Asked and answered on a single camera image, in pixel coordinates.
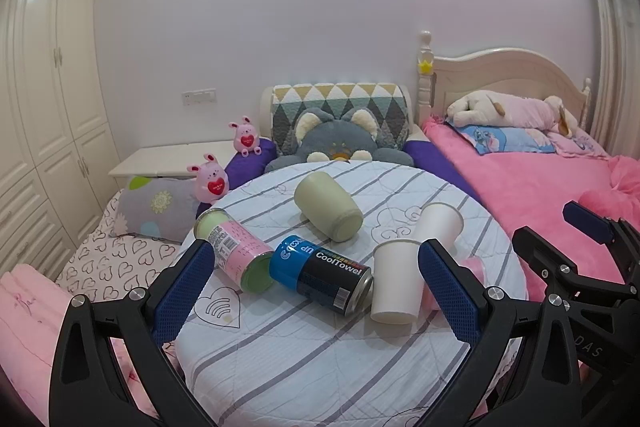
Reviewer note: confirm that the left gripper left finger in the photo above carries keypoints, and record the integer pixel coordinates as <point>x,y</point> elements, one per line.
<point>87,386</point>

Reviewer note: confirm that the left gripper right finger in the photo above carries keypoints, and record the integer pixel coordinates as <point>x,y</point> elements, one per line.
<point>544,386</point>

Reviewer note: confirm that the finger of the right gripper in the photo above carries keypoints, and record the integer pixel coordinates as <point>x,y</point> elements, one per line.
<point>590,219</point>
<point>561,274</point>

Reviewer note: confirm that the green plastic cup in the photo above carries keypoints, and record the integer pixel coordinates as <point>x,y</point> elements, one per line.
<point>328,207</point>

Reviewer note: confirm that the white paper cup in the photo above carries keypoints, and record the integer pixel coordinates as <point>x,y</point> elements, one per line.
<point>439,221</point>
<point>397,282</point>

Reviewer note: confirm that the pink bed blanket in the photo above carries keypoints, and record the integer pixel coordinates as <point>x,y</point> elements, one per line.
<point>531,189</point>

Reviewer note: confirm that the pink folded quilt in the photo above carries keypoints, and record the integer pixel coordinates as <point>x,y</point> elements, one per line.
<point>32,312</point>

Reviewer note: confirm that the white curtain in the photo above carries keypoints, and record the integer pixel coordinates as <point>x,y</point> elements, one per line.
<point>615,119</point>

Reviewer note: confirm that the heart pattern bedsheet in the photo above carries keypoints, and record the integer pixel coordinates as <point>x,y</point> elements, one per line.
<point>106,266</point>

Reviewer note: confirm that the blue cartoon pillow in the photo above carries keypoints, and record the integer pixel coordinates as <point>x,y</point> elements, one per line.
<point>487,140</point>

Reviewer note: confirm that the white pink plush toy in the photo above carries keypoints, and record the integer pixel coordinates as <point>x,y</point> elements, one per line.
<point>495,109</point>

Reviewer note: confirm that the cream wooden headboard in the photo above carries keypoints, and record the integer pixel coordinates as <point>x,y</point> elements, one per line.
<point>509,70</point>

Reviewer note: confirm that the grey flower pillow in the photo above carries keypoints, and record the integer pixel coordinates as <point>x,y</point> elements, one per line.
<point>158,208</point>

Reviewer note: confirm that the pink green canister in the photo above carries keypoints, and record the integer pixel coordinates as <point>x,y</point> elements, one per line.
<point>238,253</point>

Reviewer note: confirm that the blue black CoolTowel can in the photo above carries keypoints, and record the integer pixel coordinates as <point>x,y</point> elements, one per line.
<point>327,278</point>

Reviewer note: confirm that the cream wardrobe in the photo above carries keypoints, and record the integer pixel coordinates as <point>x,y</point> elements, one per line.
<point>57,149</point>

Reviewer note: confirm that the yellow star sticker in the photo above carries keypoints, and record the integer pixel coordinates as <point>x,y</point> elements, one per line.
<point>425,67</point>

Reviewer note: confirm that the pink bunny toy front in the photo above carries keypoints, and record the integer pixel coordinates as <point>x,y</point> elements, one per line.
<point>210,182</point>

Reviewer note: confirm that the pink bunny toy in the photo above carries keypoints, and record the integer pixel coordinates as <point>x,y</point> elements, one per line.
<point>210,182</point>
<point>246,139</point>

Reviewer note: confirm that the diamond pattern quilted cushion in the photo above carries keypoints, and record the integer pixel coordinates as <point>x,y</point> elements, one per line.
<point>284,103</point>

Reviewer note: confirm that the white nightstand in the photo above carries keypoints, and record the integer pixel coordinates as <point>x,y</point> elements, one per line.
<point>171,161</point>

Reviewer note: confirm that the grey cat plush cushion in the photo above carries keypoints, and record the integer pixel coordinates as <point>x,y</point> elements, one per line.
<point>319,136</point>

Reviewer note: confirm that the pink bunny toy back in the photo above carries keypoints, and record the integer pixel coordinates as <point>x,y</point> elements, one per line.
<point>246,139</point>

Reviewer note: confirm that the wall outlet panel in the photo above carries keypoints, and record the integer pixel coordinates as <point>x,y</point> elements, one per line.
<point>198,97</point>

